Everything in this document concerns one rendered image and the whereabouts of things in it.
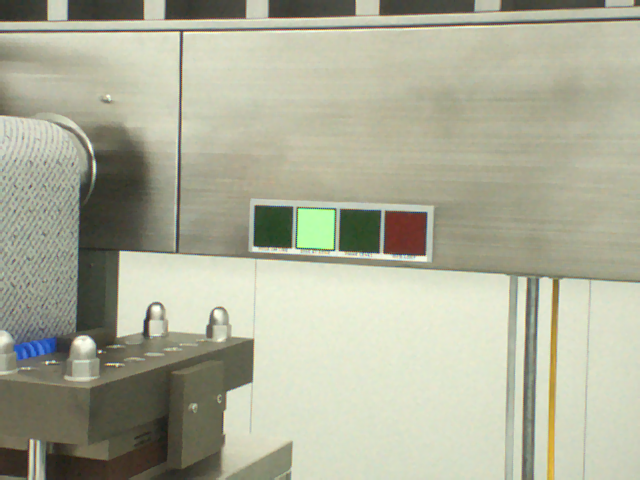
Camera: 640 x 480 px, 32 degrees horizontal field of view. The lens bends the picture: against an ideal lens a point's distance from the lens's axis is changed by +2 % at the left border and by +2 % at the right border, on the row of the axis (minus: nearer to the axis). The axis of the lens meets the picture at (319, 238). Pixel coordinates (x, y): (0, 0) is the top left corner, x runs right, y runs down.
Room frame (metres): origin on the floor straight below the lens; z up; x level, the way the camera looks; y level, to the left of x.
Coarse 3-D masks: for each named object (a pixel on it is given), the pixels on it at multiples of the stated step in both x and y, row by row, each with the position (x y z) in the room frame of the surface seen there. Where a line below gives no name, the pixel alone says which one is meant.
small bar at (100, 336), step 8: (96, 328) 1.43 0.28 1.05; (64, 336) 1.35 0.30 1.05; (72, 336) 1.35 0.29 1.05; (88, 336) 1.37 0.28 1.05; (96, 336) 1.38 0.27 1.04; (104, 336) 1.40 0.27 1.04; (112, 336) 1.42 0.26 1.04; (56, 344) 1.34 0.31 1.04; (64, 344) 1.34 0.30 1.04; (96, 344) 1.38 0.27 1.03; (104, 344) 1.40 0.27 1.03
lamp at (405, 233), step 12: (396, 216) 1.38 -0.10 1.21; (408, 216) 1.38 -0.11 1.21; (420, 216) 1.37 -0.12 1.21; (396, 228) 1.38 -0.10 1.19; (408, 228) 1.38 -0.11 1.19; (420, 228) 1.37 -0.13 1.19; (396, 240) 1.38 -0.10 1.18; (408, 240) 1.38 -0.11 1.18; (420, 240) 1.37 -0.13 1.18; (396, 252) 1.38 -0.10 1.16; (408, 252) 1.38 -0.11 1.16; (420, 252) 1.37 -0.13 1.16
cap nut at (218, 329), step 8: (216, 312) 1.46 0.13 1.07; (224, 312) 1.47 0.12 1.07; (216, 320) 1.46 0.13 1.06; (224, 320) 1.46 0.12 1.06; (208, 328) 1.47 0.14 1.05; (216, 328) 1.46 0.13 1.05; (224, 328) 1.46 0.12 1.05; (208, 336) 1.47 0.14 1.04; (216, 336) 1.46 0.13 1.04; (224, 336) 1.46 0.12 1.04
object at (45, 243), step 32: (0, 224) 1.30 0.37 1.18; (32, 224) 1.36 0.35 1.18; (64, 224) 1.42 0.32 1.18; (0, 256) 1.30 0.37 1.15; (32, 256) 1.36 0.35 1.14; (64, 256) 1.42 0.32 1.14; (0, 288) 1.31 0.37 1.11; (32, 288) 1.36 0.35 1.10; (64, 288) 1.42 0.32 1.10; (0, 320) 1.31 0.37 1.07; (32, 320) 1.36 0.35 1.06; (64, 320) 1.43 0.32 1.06
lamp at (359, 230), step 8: (344, 216) 1.41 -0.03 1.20; (352, 216) 1.41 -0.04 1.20; (360, 216) 1.40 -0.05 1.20; (368, 216) 1.40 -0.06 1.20; (376, 216) 1.39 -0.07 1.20; (344, 224) 1.41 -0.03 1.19; (352, 224) 1.41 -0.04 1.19; (360, 224) 1.40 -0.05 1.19; (368, 224) 1.40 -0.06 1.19; (376, 224) 1.39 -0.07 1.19; (344, 232) 1.41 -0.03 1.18; (352, 232) 1.41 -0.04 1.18; (360, 232) 1.40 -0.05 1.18; (368, 232) 1.40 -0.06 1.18; (376, 232) 1.39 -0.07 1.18; (344, 240) 1.41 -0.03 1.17; (352, 240) 1.41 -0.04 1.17; (360, 240) 1.40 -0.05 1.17; (368, 240) 1.40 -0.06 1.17; (376, 240) 1.39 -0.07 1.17; (344, 248) 1.41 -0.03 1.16; (352, 248) 1.40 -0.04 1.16; (360, 248) 1.40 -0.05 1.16; (368, 248) 1.40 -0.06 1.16; (376, 248) 1.39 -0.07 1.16
